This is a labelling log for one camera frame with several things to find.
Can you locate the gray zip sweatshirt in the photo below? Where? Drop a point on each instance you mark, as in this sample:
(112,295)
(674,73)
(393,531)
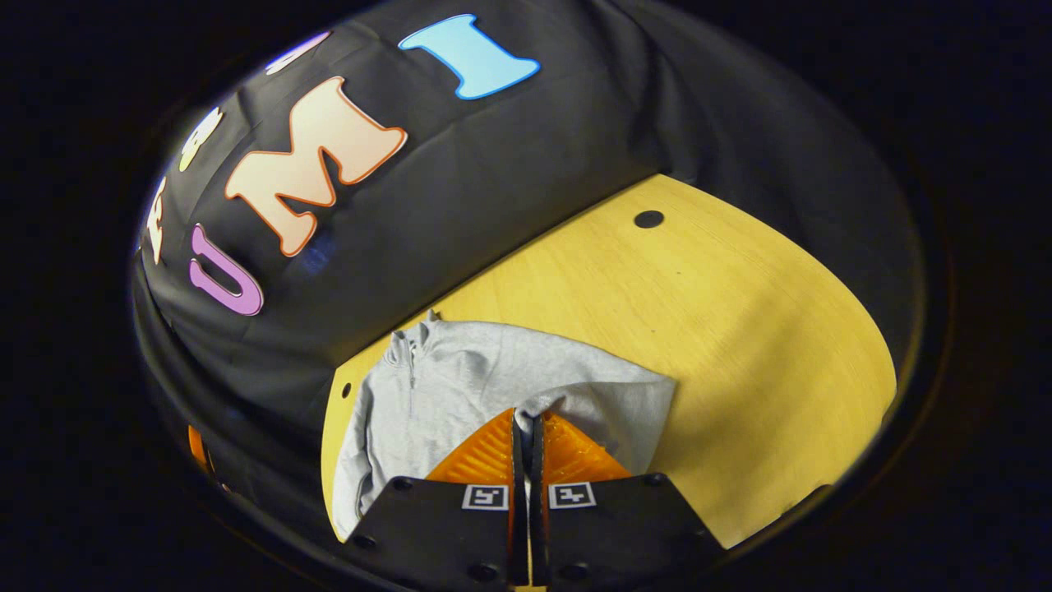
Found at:
(493,362)

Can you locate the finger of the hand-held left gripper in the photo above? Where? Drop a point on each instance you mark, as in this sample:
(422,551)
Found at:
(199,448)

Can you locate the black backdrop cloth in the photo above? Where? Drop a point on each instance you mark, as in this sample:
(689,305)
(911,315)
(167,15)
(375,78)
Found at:
(493,181)

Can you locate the round black table grommet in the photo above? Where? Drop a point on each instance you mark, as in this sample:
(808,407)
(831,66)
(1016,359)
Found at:
(648,219)

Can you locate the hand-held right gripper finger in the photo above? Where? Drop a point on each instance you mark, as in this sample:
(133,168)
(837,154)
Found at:
(519,448)
(537,448)

